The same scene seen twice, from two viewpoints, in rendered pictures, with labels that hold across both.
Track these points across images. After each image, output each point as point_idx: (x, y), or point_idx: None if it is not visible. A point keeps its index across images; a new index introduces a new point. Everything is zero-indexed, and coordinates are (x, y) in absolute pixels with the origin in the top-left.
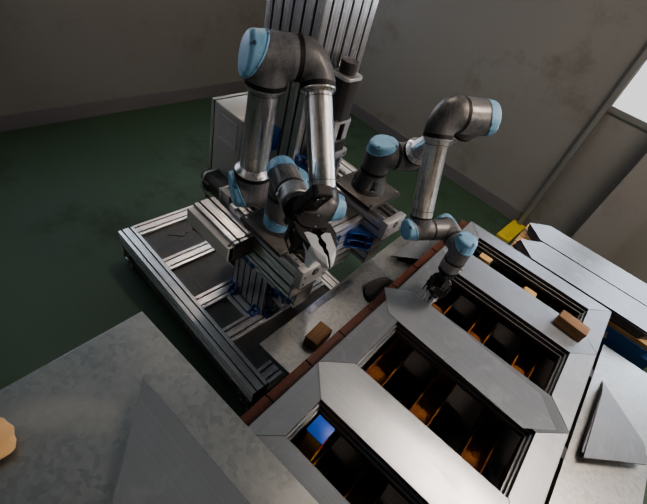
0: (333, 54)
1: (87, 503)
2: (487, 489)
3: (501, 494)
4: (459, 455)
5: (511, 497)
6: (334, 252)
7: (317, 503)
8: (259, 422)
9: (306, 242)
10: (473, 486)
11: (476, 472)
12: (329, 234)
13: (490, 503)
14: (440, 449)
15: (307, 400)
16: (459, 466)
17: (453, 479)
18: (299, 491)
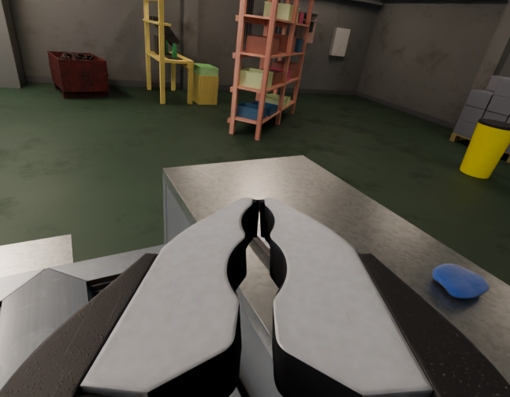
0: None
1: None
2: (12, 314)
3: (3, 306)
4: None
5: None
6: (199, 220)
7: (252, 306)
8: None
9: (392, 273)
10: (23, 323)
11: None
12: (111, 363)
13: (27, 304)
14: (8, 373)
15: None
16: (11, 346)
17: (37, 337)
18: (269, 321)
